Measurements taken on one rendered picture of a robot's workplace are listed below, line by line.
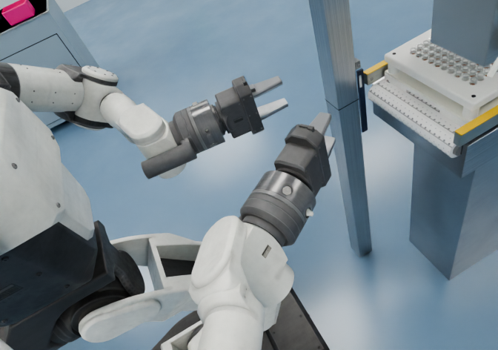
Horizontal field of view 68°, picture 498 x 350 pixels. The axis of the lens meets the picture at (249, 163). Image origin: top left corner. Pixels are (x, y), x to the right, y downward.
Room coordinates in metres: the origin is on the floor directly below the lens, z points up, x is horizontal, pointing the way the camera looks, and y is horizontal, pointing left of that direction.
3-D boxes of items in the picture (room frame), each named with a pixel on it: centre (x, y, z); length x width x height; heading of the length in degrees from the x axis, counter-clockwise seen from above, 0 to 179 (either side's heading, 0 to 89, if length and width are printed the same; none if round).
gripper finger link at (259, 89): (0.57, -0.08, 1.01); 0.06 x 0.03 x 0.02; 91
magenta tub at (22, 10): (2.62, 0.94, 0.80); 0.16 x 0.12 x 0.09; 98
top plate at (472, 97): (0.58, -0.52, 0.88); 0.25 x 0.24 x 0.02; 9
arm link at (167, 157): (0.56, 0.12, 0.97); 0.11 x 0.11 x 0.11; 1
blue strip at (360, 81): (0.69, -0.33, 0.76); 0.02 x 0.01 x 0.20; 99
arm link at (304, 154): (0.36, -0.05, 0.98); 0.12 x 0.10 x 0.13; 131
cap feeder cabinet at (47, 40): (2.79, 1.11, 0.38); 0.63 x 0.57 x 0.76; 98
